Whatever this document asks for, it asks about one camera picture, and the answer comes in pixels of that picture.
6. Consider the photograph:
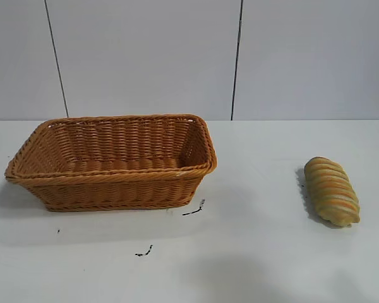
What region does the long striped bread loaf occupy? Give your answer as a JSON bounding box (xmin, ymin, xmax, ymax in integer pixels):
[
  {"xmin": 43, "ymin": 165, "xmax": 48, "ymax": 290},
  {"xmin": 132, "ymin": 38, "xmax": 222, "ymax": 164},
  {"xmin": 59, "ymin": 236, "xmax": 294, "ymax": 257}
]
[{"xmin": 303, "ymin": 156, "xmax": 362, "ymax": 227}]

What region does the brown woven wicker basket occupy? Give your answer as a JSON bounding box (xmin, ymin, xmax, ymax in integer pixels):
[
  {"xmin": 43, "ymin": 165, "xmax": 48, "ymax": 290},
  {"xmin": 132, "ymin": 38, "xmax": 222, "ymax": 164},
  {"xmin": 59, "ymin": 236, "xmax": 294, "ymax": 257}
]
[{"xmin": 4, "ymin": 114, "xmax": 218, "ymax": 213}]

